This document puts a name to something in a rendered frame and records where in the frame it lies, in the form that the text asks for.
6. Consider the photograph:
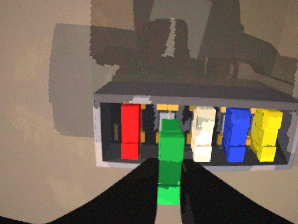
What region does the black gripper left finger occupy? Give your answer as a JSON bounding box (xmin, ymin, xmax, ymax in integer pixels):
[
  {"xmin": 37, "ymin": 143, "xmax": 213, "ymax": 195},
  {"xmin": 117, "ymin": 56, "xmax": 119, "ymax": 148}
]
[{"xmin": 49, "ymin": 157, "xmax": 160, "ymax": 224}]

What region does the dark grey fuse block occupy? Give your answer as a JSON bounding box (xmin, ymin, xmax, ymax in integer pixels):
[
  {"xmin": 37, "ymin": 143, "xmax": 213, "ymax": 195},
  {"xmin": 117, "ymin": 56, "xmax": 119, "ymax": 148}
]
[{"xmin": 93, "ymin": 81, "xmax": 298, "ymax": 172}]

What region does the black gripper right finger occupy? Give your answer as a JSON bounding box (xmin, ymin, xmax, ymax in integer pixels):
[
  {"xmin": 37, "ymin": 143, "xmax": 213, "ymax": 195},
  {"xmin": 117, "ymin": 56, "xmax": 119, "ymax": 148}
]
[{"xmin": 180, "ymin": 159, "xmax": 294, "ymax": 224}]

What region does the green fuse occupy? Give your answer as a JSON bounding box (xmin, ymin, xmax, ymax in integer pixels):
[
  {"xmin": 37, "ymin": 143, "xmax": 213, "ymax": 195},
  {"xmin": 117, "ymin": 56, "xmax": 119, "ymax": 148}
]
[{"xmin": 157, "ymin": 111, "xmax": 185, "ymax": 205}]

